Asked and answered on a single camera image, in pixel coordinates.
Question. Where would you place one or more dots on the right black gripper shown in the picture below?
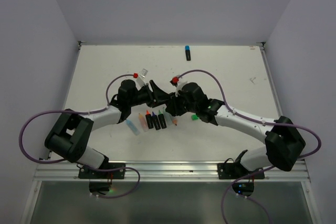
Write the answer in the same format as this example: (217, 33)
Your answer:
(172, 106)

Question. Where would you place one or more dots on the green cap black highlighter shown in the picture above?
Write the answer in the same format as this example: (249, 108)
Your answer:
(161, 119)

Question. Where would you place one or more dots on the blue cap black highlighter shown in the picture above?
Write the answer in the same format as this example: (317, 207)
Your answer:
(187, 53)

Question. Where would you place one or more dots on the green neon cap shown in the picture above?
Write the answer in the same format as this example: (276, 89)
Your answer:
(194, 117)

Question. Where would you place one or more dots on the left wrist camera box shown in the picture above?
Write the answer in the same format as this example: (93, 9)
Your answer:
(140, 79)

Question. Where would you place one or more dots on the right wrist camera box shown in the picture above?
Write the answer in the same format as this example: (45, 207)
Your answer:
(180, 84)

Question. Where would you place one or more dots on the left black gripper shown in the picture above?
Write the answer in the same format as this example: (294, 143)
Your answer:
(157, 96)

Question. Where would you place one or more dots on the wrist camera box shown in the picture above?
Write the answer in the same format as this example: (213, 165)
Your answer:
(180, 84)
(140, 79)

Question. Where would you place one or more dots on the purple black highlighter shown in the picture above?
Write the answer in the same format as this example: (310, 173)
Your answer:
(155, 121)

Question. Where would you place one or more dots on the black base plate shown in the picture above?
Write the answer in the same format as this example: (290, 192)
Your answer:
(109, 171)
(232, 171)

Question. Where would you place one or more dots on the light blue highlighter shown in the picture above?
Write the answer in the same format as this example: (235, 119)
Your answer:
(132, 127)

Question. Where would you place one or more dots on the green pastel highlighter body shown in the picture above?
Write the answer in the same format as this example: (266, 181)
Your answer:
(167, 117)

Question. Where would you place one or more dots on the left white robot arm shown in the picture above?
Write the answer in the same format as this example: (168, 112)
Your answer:
(70, 135)

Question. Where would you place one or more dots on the orange cap black highlighter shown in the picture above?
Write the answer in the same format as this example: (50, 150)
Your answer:
(149, 120)

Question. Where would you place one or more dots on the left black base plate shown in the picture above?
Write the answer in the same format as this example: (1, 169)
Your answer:
(109, 171)

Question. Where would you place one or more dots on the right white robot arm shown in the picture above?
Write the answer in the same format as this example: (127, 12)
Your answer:
(282, 144)

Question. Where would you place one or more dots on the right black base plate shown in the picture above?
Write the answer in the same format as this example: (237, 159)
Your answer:
(232, 171)

